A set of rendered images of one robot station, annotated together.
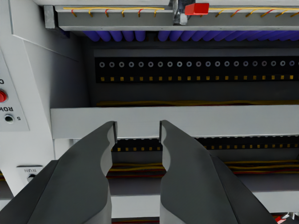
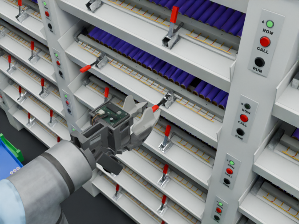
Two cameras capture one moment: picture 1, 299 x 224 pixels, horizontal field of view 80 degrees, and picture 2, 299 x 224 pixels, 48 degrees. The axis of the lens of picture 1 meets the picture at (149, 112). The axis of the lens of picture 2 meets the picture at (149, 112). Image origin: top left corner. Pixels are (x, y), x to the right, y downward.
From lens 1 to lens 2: 0.75 m
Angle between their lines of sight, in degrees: 79
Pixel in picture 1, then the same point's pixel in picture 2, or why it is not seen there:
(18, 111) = (240, 106)
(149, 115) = (179, 65)
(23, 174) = (264, 69)
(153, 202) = not seen: outside the picture
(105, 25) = (202, 106)
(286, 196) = not seen: outside the picture
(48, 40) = not seen: hidden behind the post
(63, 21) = (220, 116)
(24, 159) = (257, 78)
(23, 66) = (226, 120)
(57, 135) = (228, 82)
